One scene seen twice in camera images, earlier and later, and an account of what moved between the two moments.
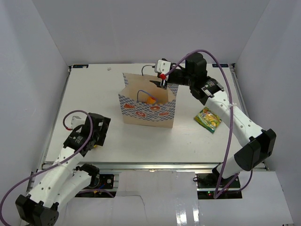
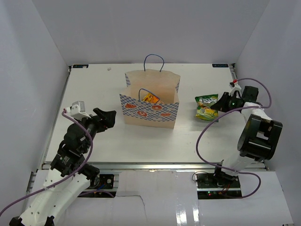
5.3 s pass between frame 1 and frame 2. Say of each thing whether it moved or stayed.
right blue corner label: stayed
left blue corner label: stayed
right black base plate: stayed
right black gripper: moved
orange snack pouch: moved
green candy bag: moved
